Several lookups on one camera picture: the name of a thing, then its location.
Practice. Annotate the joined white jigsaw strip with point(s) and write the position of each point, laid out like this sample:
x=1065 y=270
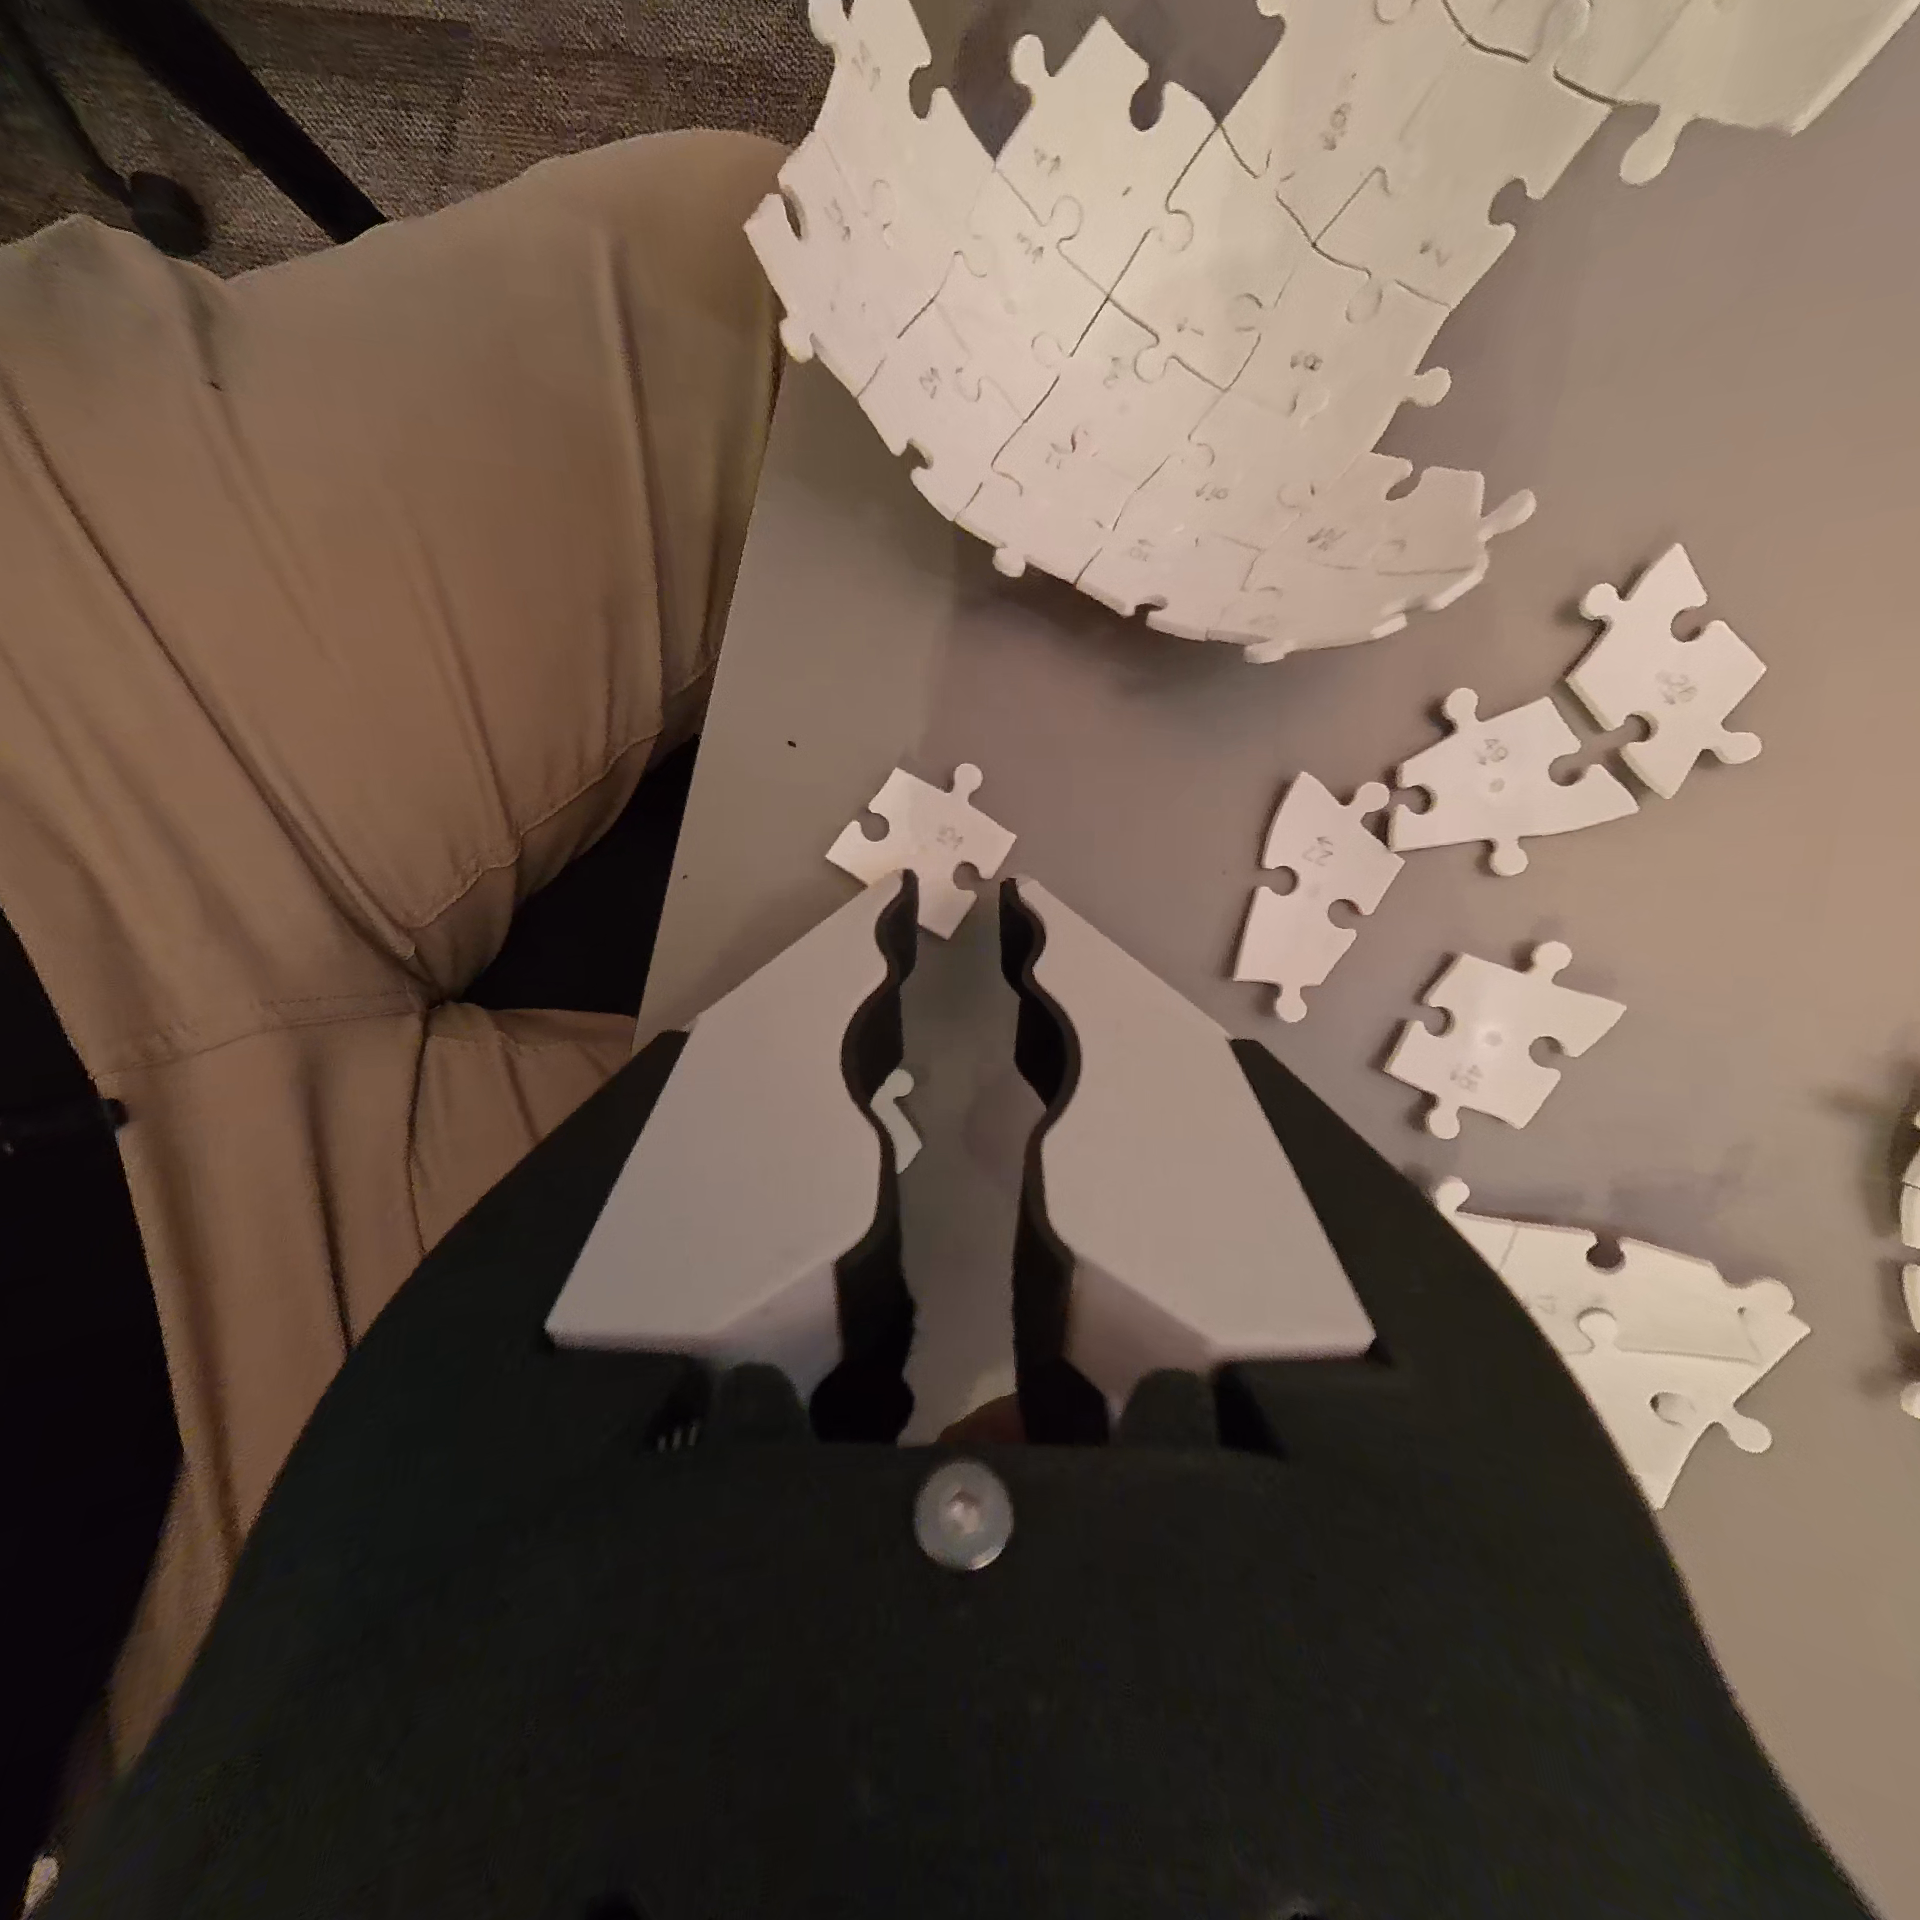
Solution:
x=1652 y=1307

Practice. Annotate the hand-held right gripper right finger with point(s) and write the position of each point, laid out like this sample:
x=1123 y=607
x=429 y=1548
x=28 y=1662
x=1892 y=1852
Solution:
x=1201 y=1201

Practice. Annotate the scattered white puzzle pieces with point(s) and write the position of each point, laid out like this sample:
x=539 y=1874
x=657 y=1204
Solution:
x=1665 y=682

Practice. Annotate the white jigsaw piece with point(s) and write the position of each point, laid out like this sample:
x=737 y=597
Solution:
x=932 y=841

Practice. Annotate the partly built puzzle ball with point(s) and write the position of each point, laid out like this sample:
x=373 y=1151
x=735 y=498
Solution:
x=1141 y=330

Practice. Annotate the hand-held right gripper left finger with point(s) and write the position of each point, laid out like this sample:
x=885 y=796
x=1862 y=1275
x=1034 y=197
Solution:
x=705 y=1185

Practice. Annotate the person's beige trousers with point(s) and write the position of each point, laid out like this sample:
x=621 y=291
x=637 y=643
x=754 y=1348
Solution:
x=377 y=675

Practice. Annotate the black chair base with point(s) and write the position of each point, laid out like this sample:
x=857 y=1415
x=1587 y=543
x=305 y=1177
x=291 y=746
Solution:
x=271 y=119

